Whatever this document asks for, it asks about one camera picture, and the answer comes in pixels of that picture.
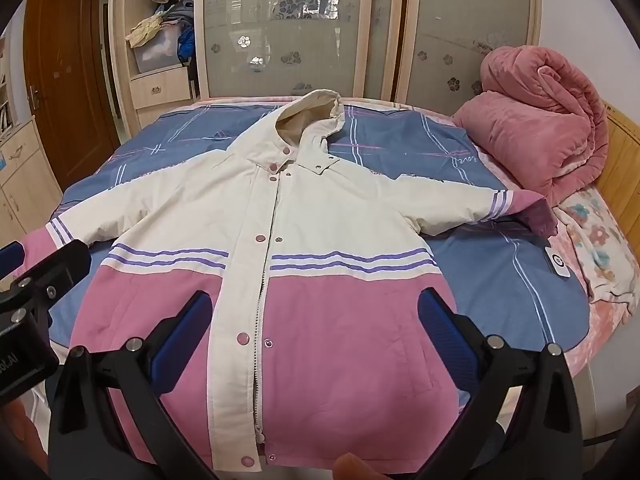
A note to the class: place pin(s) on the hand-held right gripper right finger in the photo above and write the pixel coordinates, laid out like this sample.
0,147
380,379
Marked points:
445,335

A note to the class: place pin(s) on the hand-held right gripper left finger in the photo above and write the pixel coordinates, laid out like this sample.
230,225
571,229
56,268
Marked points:
187,335

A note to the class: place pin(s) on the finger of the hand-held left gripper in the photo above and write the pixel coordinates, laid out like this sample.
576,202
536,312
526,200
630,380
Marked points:
55,270
10,257

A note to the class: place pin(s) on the cream and pink hooded jacket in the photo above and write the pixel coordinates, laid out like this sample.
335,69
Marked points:
325,335

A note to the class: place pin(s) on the person's right hand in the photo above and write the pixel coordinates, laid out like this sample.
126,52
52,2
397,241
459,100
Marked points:
351,467

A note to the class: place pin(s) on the light wooden cabinet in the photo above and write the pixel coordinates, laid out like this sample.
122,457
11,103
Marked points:
25,185

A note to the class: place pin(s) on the blue plaid bed sheet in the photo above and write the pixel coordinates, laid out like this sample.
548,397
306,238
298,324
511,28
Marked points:
500,270

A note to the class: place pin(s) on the white controller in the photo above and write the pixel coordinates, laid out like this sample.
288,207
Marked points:
557,262

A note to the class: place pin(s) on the floral blanket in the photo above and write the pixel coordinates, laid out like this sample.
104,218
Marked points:
600,240

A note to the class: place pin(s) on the brown wooden door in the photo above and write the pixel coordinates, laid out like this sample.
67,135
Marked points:
70,85

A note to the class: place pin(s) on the wardrobe drawer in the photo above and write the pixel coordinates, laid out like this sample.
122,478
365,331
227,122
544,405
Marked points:
160,90

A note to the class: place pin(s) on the rolled pink quilt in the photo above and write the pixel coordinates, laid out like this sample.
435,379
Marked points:
540,125

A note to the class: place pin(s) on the wooden headboard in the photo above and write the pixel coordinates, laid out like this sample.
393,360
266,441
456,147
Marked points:
622,160

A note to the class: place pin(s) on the yellow cloth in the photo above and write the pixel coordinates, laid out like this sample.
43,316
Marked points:
145,30

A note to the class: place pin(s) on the blue garment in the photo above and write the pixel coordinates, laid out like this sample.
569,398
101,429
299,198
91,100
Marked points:
185,45

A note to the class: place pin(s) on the wardrobe with frosted sliding doors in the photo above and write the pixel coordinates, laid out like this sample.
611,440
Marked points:
380,35

